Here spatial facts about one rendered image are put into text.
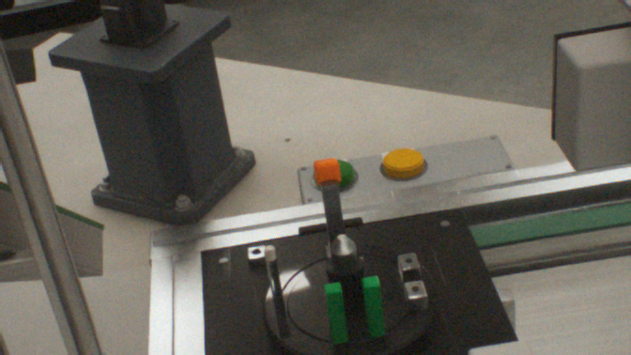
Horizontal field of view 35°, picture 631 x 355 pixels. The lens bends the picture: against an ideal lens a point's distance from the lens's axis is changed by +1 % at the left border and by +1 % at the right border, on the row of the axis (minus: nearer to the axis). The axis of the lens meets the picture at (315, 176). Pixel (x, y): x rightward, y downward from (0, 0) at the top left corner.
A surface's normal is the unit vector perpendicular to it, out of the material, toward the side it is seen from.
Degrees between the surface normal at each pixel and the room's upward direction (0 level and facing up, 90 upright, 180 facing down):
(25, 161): 90
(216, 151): 90
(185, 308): 0
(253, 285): 0
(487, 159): 0
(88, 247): 90
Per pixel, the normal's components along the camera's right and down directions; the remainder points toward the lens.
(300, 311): -0.11, -0.83
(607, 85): 0.12, 0.54
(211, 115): 0.87, 0.18
